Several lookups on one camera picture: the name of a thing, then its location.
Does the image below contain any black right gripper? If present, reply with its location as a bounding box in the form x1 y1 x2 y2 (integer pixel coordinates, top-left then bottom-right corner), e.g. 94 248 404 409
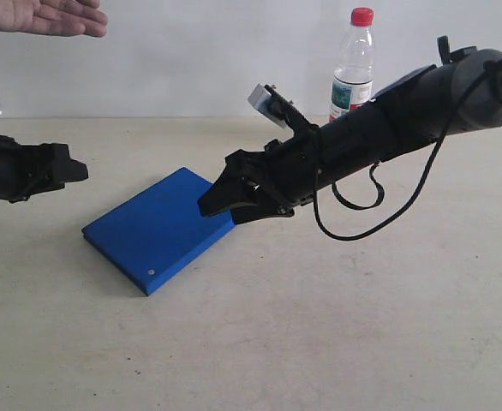
198 124 320 224

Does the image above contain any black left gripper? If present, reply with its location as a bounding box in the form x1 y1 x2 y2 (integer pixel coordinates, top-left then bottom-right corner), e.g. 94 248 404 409
0 135 89 203

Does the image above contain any person's hand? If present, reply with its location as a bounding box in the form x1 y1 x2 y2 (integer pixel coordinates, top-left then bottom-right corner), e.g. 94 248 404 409
0 0 108 38

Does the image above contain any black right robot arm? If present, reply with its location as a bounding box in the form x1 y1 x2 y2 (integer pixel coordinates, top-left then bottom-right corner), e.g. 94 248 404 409
198 47 502 224

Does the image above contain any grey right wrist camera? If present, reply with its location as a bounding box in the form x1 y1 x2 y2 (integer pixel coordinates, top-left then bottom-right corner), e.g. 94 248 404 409
248 84 286 128

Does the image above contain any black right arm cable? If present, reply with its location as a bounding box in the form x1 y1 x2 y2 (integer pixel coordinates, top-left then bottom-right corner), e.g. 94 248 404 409
313 59 502 241

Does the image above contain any blue notebook folder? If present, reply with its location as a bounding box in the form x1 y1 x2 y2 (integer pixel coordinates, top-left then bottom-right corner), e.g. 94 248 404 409
81 167 235 296

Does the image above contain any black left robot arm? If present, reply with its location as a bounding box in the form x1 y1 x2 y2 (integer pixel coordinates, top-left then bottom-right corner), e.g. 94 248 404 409
0 106 89 204

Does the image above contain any clear plastic water bottle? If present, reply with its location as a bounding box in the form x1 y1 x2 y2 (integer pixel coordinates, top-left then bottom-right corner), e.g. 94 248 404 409
329 7 376 122

